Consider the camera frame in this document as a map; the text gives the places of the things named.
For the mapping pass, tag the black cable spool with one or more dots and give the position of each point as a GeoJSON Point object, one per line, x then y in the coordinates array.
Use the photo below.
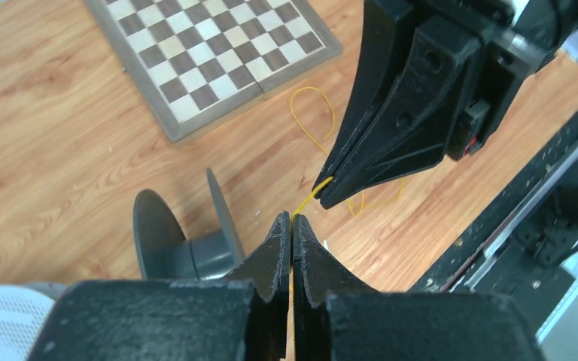
{"type": "Point", "coordinates": [164, 252]}

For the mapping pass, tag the wooden chessboard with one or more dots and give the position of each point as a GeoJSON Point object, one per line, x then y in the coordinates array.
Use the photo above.
{"type": "Point", "coordinates": [197, 63]}

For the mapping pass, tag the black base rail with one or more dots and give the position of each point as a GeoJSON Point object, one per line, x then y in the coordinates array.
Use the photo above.
{"type": "Point", "coordinates": [525, 243]}

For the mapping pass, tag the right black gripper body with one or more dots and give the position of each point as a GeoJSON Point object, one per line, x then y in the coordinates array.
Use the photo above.
{"type": "Point", "coordinates": [472, 58]}

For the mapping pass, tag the white cable spool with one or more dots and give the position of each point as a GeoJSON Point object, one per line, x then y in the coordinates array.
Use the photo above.
{"type": "Point", "coordinates": [23, 311]}

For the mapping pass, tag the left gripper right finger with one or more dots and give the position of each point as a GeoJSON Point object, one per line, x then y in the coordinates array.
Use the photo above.
{"type": "Point", "coordinates": [339, 317]}

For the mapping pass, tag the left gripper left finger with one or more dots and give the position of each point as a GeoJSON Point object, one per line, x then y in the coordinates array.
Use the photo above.
{"type": "Point", "coordinates": [241, 316]}

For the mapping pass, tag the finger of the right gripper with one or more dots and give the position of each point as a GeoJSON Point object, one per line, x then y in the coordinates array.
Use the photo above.
{"type": "Point", "coordinates": [364, 155]}
{"type": "Point", "coordinates": [402, 101]}

